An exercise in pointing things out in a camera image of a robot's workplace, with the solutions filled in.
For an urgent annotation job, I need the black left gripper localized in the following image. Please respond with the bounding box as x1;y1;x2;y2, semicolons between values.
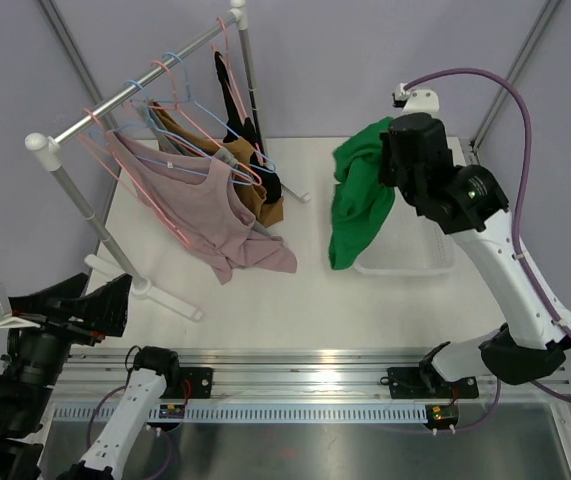
1;271;132;432

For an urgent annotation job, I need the mauve pink tank top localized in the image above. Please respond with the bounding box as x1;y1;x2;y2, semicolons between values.
104;131;297;284

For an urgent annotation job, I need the green tank top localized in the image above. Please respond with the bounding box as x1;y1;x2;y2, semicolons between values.
328;117;395;270

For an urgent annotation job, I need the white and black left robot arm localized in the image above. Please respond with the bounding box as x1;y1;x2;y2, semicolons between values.
0;273;181;479

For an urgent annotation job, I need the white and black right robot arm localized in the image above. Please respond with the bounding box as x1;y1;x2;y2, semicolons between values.
380;113;571;396

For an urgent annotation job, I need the grey tank top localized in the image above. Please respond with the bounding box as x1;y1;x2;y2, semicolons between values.
145;102;271;236

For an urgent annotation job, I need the brown tank top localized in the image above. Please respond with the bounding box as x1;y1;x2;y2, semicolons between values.
150;101;284;227

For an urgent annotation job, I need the black tank top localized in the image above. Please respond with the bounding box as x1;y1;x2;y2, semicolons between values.
214;50;282;205

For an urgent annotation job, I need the pink hanger under black top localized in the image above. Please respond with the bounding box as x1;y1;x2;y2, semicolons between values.
212;17;266;167

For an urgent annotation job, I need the metal clothes rack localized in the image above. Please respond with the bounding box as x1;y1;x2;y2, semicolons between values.
23;0;312;321

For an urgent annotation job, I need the white plastic basket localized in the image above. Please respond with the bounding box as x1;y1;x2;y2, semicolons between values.
328;184;456;277

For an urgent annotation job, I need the white slotted cable duct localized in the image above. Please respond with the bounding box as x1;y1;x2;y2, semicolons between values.
52;403;429;425

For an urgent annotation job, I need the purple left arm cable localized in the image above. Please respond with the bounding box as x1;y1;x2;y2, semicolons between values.
87;384;126;454

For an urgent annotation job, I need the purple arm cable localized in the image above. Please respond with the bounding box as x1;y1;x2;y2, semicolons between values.
87;384;126;454
402;67;571;405

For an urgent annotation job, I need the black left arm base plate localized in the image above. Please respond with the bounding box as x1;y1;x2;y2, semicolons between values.
162;366;214;400

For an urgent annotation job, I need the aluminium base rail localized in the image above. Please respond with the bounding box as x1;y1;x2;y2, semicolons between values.
49;347;571;406

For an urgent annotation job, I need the purple floor cable left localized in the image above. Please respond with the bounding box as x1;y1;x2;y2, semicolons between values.
134;424;181;476

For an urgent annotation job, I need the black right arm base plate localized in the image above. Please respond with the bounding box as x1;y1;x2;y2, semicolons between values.
379;366;479;400

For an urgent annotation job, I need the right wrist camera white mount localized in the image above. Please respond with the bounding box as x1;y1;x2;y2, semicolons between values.
392;83;440;118

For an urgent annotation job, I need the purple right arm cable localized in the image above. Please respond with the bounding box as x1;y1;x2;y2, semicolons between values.
402;67;571;405

